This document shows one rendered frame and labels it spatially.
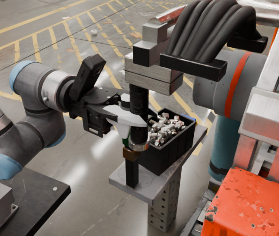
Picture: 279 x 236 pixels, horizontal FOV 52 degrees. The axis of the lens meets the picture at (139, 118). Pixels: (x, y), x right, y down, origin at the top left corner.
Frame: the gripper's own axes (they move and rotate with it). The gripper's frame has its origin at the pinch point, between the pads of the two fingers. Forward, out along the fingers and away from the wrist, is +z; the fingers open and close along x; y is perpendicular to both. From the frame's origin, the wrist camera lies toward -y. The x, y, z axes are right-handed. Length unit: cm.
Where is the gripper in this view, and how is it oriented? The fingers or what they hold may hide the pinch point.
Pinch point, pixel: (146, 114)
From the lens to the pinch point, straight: 54.1
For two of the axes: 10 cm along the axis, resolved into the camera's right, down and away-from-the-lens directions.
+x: -5.5, 4.8, -6.8
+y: 0.0, 8.2, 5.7
